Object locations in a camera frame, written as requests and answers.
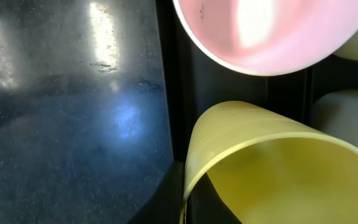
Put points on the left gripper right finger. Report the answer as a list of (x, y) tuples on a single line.
[(207, 205)]

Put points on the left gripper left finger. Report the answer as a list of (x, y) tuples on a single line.
[(163, 199)]

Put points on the yellow cup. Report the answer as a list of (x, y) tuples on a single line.
[(291, 174)]

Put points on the black tray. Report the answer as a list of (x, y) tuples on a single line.
[(228, 88)]

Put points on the grey cup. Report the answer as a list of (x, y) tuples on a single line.
[(346, 115)]

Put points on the pink cup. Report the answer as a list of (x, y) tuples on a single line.
[(216, 34)]

